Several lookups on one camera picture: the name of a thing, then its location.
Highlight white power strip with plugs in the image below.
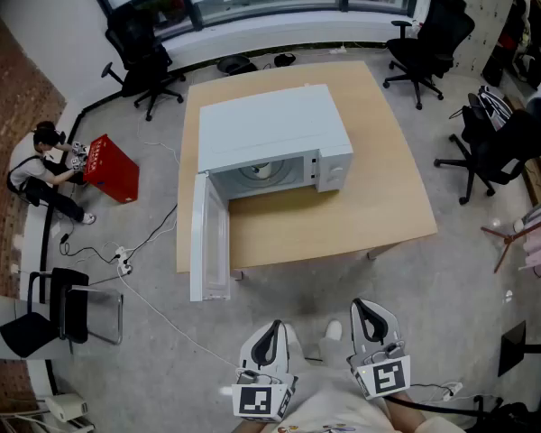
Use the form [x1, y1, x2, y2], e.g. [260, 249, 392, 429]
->
[426, 381, 464, 401]

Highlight black office chair with clothes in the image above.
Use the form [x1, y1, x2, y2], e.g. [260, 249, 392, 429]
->
[434, 91, 541, 206]

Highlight white microwave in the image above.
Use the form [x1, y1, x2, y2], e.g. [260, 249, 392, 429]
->
[188, 83, 354, 303]

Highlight striped garment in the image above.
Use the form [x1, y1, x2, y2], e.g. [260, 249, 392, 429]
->
[476, 85, 514, 131]

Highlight black backpack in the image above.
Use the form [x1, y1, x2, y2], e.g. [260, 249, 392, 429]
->
[481, 401, 541, 433]

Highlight black stand base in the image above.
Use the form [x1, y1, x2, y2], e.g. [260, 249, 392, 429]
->
[497, 320, 541, 378]

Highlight dark window frame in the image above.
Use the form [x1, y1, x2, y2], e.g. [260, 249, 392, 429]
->
[80, 0, 423, 33]

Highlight white floor cable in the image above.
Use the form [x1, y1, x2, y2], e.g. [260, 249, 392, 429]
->
[116, 263, 241, 370]

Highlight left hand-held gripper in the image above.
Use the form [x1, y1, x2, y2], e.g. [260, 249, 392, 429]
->
[231, 320, 298, 423]

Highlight person's right forearm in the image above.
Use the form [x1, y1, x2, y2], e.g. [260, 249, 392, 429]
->
[381, 391, 432, 433]

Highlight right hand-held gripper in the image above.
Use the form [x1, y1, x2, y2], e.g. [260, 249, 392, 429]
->
[345, 299, 411, 401]

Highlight black folding chair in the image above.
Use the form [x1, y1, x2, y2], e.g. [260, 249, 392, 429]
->
[0, 267, 124, 359]

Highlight wooden coat rack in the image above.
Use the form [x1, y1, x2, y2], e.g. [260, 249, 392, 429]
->
[481, 214, 541, 274]

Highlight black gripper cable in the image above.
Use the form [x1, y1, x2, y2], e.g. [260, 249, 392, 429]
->
[390, 394, 501, 419]

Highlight person's light trousers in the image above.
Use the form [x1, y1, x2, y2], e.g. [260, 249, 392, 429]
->
[288, 327, 351, 378]

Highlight person's cream shirt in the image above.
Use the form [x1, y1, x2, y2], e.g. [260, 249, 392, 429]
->
[270, 367, 465, 433]

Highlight black floor cable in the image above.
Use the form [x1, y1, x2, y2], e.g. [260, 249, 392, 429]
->
[59, 203, 179, 270]

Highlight black round bowl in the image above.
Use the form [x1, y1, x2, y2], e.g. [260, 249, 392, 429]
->
[215, 54, 259, 77]

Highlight red box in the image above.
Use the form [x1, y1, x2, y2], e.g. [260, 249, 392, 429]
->
[82, 134, 141, 205]

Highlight white box device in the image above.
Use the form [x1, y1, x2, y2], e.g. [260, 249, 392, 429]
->
[44, 392, 89, 422]

